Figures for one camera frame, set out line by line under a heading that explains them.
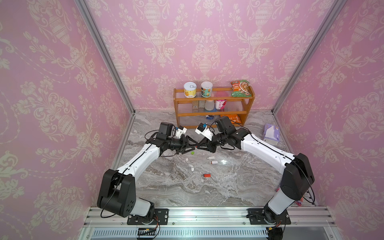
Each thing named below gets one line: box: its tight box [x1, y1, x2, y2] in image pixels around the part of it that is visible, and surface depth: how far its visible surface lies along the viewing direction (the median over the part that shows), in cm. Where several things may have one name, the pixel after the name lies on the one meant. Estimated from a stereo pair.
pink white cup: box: [215, 99, 227, 110], surface depth 99 cm
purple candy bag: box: [294, 197, 304, 207], surface depth 78 cm
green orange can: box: [200, 81, 213, 98], surface depth 89 cm
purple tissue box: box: [263, 123, 281, 146], surface depth 102 cm
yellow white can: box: [183, 81, 197, 98], surface depth 89 cm
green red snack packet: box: [231, 80, 252, 98], surface depth 91 cm
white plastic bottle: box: [205, 100, 215, 111], surface depth 101 cm
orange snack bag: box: [226, 114, 242, 124], surface depth 112 cm
